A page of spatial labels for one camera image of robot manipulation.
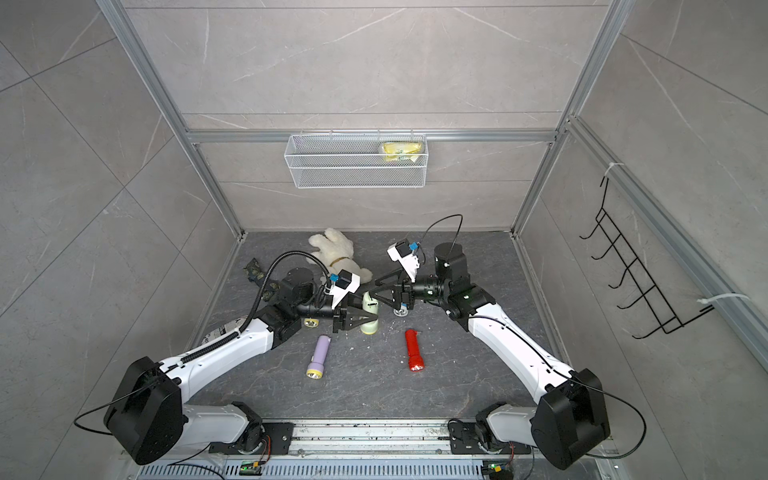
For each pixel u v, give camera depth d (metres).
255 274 1.04
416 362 0.83
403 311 0.95
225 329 0.90
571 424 0.39
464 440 0.73
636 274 0.66
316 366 0.83
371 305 0.66
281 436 0.73
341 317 0.64
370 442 0.74
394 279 0.69
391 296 0.63
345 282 0.62
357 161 1.01
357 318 0.66
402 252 0.62
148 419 0.40
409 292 0.61
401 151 0.84
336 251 1.03
